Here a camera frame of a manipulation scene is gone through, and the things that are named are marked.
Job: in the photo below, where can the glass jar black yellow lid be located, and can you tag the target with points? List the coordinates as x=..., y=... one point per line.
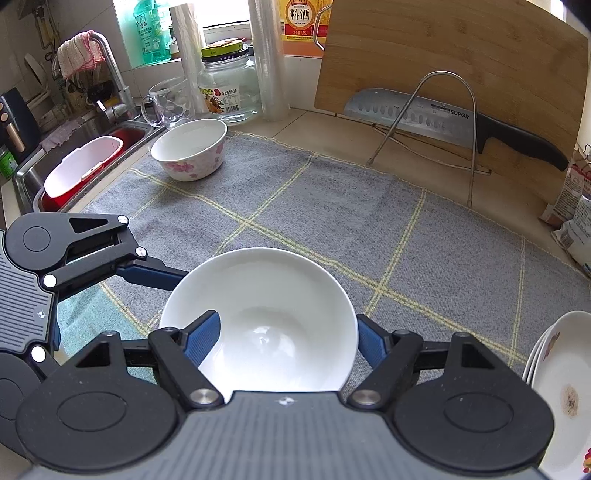
x=231, y=92

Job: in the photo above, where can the red plastic basin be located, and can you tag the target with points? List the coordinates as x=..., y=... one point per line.
x=134, y=138

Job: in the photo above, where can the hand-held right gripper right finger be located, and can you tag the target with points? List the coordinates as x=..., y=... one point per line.
x=369, y=341

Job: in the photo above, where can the grey and teal checked towel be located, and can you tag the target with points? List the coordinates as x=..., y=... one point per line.
x=323, y=221

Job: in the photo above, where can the grey rag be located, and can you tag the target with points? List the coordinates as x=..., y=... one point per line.
x=57, y=136

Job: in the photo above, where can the plain white bowl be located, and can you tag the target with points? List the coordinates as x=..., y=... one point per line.
x=268, y=323

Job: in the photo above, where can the orange cooking wine bottle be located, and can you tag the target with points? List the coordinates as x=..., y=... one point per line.
x=300, y=23

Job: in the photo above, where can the steel faucet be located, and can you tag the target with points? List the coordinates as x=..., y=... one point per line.
x=113, y=69

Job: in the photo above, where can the pink white dishcloth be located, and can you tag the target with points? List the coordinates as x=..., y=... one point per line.
x=76, y=55

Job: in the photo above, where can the white orange flour bag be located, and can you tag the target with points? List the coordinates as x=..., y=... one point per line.
x=570, y=184

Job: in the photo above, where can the green labelled can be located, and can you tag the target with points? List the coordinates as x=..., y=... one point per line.
x=7, y=164

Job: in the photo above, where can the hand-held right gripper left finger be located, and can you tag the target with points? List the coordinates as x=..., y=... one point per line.
x=203, y=332

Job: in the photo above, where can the clear glass mug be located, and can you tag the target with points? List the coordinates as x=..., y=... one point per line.
x=171, y=104

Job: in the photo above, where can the white pink floral bowl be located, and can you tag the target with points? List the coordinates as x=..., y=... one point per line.
x=184, y=168

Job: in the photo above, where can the black kitchen appliance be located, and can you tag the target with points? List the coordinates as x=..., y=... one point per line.
x=16, y=120

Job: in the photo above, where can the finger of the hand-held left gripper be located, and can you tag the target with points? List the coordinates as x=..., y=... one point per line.
x=152, y=274
x=39, y=354

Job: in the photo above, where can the bamboo cutting board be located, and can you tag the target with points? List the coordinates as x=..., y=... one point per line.
x=438, y=50

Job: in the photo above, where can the green dish soap bottle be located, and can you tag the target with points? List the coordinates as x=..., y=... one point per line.
x=150, y=32

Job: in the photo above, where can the steel sink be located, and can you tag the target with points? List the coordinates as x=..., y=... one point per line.
x=27, y=180

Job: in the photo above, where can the white blue printed bag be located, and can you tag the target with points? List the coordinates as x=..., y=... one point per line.
x=577, y=240

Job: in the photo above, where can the white fruit-print plate brown stain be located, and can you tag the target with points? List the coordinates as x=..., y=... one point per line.
x=568, y=369

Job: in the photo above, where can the white plastic strainer basket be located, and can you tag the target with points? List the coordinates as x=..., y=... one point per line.
x=78, y=170

